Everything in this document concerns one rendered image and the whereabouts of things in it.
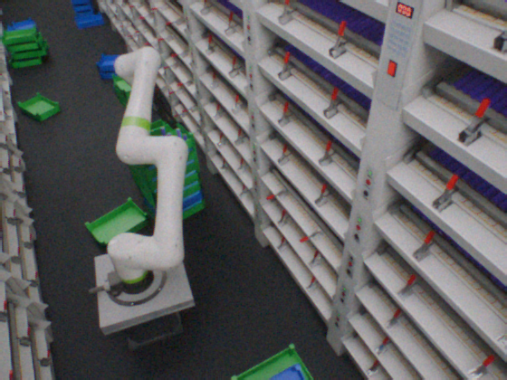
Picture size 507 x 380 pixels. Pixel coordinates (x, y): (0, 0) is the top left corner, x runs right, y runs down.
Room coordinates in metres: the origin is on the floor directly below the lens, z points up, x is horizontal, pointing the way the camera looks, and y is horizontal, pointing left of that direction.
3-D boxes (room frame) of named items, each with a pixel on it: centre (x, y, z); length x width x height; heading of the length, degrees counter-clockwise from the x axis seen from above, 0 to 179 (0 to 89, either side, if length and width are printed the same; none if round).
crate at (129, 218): (1.56, 0.84, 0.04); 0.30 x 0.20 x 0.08; 133
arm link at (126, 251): (0.98, 0.53, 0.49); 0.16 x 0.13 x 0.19; 85
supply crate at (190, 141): (1.70, 0.52, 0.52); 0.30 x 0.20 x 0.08; 127
